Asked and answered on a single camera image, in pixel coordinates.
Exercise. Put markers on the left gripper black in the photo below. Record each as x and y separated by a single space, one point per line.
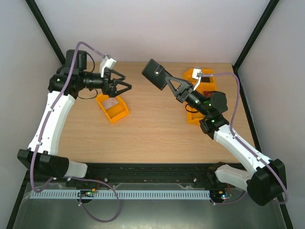
111 91

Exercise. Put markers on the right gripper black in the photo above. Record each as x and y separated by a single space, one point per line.
183 91

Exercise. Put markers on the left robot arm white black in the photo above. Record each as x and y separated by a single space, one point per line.
41 156

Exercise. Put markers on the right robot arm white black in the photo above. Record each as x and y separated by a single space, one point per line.
262 179

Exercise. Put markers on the black item in bin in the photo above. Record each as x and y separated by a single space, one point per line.
205 80

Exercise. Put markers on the small yellow bin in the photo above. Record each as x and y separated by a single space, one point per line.
115 113

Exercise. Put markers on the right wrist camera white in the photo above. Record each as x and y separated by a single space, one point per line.
197 75

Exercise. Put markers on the left black frame post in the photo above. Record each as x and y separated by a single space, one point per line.
34 8

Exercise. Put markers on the black frame post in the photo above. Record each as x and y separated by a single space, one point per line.
271 6
34 8

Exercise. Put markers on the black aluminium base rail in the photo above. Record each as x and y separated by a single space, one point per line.
196 175

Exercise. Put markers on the white slotted cable duct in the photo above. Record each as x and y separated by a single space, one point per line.
123 194

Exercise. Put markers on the right black frame post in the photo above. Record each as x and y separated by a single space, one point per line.
271 6

